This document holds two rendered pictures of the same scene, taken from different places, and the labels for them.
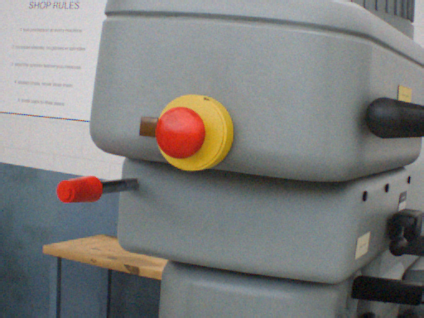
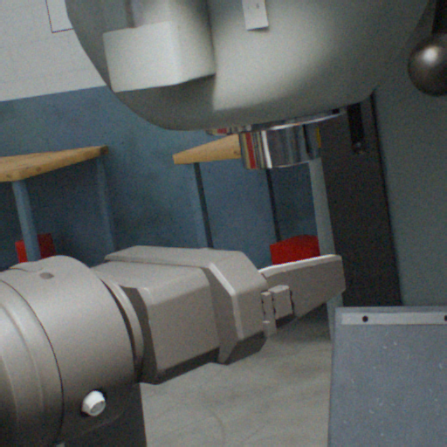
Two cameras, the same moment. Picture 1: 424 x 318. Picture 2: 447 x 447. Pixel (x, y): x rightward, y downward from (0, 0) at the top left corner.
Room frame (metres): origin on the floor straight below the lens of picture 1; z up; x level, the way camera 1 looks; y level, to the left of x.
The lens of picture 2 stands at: (0.39, -0.14, 1.36)
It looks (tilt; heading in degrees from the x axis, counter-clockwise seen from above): 10 degrees down; 10
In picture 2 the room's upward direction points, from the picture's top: 10 degrees counter-clockwise
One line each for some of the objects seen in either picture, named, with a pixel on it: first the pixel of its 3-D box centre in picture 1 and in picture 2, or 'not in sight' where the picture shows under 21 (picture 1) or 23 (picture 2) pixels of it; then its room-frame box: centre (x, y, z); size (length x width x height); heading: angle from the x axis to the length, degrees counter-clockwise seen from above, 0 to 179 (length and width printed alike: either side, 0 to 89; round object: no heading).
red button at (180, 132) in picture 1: (182, 132); not in sight; (0.77, 0.03, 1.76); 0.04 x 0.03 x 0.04; 69
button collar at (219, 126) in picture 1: (194, 132); not in sight; (0.79, 0.02, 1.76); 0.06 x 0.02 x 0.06; 69
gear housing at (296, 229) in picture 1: (285, 205); not in sight; (1.05, -0.08, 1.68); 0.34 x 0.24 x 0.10; 159
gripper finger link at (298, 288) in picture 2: not in sight; (306, 287); (0.93, -0.07, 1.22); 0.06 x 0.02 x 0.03; 142
